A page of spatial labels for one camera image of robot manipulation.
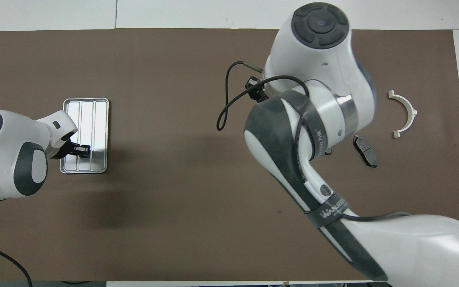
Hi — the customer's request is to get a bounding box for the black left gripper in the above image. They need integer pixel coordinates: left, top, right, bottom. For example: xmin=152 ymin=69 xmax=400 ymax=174
xmin=49 ymin=136 xmax=91 ymax=160

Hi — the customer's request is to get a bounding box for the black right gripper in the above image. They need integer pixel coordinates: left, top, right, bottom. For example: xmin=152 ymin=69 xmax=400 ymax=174
xmin=245 ymin=76 xmax=269 ymax=103

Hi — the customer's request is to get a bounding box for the silver metal tray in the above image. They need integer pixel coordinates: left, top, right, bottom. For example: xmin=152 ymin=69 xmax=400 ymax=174
xmin=59 ymin=98 xmax=110 ymax=174

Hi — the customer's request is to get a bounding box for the brown table mat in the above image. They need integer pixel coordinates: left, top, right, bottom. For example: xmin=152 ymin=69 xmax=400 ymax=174
xmin=0 ymin=29 xmax=459 ymax=281

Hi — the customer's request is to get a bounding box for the long grey brake pad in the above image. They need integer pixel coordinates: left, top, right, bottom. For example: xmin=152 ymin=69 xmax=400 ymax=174
xmin=353 ymin=135 xmax=378 ymax=168

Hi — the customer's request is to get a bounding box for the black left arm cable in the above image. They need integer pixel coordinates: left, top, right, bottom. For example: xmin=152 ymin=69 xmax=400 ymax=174
xmin=0 ymin=240 xmax=33 ymax=287

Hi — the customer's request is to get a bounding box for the white semicircular bracket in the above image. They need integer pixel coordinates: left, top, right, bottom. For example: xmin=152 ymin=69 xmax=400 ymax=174
xmin=388 ymin=90 xmax=418 ymax=139

